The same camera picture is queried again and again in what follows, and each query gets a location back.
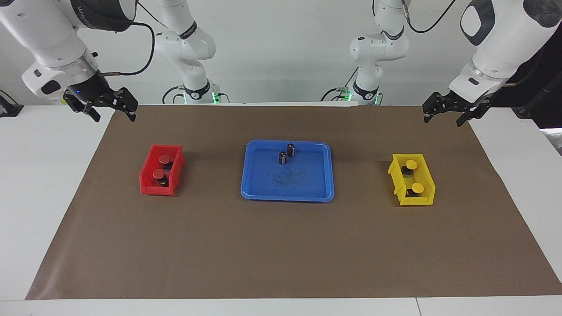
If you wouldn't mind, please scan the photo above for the black clamp mount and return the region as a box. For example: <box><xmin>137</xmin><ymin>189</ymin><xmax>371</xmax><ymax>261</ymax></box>
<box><xmin>0</xmin><ymin>90</ymin><xmax>24</xmax><ymax>118</ymax></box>

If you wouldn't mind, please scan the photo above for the blue plastic tray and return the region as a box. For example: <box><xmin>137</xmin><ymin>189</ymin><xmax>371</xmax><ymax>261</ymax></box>
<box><xmin>240</xmin><ymin>140</ymin><xmax>335</xmax><ymax>202</ymax></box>

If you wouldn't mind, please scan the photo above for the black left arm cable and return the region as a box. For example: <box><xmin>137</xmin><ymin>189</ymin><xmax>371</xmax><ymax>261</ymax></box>
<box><xmin>400</xmin><ymin>0</ymin><xmax>458</xmax><ymax>34</ymax></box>

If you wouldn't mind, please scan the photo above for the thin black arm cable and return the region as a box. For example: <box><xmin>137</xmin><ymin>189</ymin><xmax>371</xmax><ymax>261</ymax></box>
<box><xmin>137</xmin><ymin>2</ymin><xmax>171</xmax><ymax>30</ymax></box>

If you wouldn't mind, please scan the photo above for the black base cable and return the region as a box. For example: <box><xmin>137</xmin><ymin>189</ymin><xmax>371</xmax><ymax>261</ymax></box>
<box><xmin>162</xmin><ymin>86</ymin><xmax>186</xmax><ymax>104</ymax></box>
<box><xmin>320</xmin><ymin>68</ymin><xmax>358</xmax><ymax>102</ymax></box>

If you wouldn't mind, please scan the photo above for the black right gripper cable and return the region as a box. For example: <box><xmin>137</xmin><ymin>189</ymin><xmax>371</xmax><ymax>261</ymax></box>
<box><xmin>100</xmin><ymin>21</ymin><xmax>156</xmax><ymax>77</ymax></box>

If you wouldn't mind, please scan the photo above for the brown table mat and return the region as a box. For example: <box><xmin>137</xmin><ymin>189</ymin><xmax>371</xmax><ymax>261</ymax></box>
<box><xmin>25</xmin><ymin>104</ymin><xmax>562</xmax><ymax>300</ymax></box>

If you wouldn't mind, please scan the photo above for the yellow plastic bin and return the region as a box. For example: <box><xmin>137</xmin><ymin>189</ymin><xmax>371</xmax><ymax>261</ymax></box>
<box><xmin>387</xmin><ymin>154</ymin><xmax>436</xmax><ymax>207</ymax></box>

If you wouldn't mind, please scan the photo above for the dark equipment stand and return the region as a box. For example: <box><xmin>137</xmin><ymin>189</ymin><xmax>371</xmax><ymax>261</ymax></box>
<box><xmin>512</xmin><ymin>42</ymin><xmax>562</xmax><ymax>129</ymax></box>

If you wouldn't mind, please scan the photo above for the red plastic bin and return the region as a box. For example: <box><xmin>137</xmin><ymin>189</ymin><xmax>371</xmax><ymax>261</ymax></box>
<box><xmin>139</xmin><ymin>144</ymin><xmax>185</xmax><ymax>196</ymax></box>

